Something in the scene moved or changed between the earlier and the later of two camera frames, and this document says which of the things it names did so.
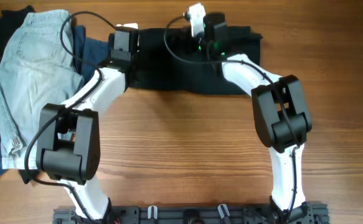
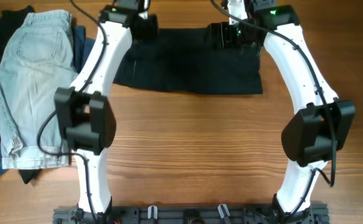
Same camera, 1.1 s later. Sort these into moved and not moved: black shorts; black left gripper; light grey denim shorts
Moved: black left gripper
Not moved: light grey denim shorts; black shorts
